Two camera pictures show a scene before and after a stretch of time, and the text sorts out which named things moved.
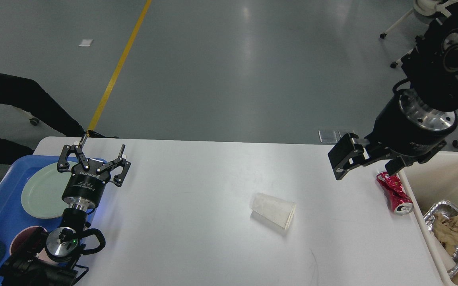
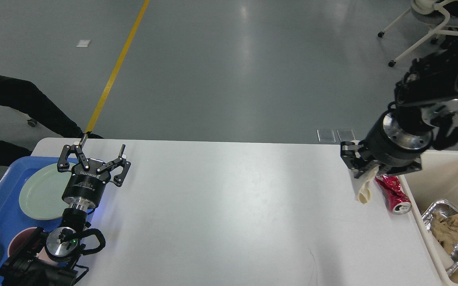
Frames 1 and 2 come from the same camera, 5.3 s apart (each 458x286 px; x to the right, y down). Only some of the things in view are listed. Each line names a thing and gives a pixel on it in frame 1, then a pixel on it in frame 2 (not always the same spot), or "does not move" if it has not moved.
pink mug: x=22 y=237 does not move
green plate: x=43 y=191 does not move
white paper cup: x=272 y=209 to x=362 y=182
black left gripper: x=85 y=189 does not move
